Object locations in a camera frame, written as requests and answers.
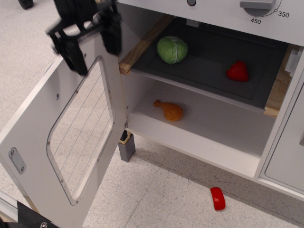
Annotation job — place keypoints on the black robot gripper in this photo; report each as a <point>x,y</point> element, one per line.
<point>80,18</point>

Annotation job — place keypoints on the white toy oven door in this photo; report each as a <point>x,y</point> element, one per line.
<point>59,143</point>

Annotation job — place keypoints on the black caster wheel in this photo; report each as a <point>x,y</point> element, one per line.
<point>26,4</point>

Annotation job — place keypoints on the green toy cabbage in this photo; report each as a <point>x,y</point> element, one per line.
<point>172,49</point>

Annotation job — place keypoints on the black tape strip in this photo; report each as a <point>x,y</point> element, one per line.
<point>124,136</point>

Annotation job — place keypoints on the orange toy chicken drumstick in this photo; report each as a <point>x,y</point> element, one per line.
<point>172,111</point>

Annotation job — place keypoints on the red toy strawberry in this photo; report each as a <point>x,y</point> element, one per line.
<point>238,72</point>

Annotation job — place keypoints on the grey temperature dial knob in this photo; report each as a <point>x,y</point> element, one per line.
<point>257,8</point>

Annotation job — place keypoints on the white toy kitchen cabinet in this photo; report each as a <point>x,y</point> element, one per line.
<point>224,103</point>

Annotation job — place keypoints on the red plastic toy piece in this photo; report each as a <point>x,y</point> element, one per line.
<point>218,198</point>

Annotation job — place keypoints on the white right cabinet door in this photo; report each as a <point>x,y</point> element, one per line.
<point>286,147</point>

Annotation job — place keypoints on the light wooden corner post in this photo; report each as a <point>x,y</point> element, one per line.
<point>126,141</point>

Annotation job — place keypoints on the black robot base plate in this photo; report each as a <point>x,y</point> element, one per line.
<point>31,219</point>

